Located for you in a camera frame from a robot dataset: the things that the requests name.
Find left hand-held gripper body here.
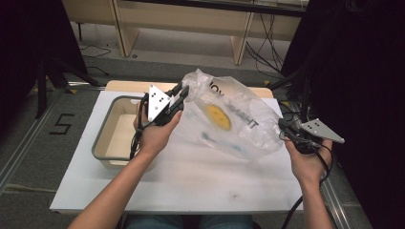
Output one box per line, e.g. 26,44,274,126
138,84,180,127

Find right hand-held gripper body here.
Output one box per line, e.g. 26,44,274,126
286,117,346,156

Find clear smiley plastic bag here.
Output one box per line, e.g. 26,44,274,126
173,68,285,160

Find beige bin with grey rim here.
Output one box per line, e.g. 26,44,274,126
91,94,157,170

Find person's left hand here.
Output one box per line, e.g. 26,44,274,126
133,102,184,160

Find person's right hand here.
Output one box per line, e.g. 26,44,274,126
284,139,334,189

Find light wooden table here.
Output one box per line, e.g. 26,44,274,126
104,79,275,99

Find black metal stand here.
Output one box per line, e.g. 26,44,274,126
266,68,312,123
34,56,100,120

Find black curtain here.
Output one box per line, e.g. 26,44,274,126
0,0,89,135
280,0,405,229

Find light wooden desk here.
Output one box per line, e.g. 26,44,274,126
61,0,309,66

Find white board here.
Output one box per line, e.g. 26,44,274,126
50,90,304,215

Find person's blue jeans legs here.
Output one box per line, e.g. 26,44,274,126
125,214,256,229

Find left hand-held gripper cable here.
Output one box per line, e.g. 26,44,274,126
128,94,151,160

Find hand-held gripper cable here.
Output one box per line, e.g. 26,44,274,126
280,139,334,229
128,94,151,160

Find black floor cable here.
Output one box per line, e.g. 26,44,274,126
87,66,111,77
79,44,113,59

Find right hand-held gripper cable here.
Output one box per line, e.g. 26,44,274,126
280,139,334,229

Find metal floor rail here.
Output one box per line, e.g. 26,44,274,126
0,81,106,196
280,100,352,229

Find bundle of black cables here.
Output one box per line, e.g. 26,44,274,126
245,12,286,77

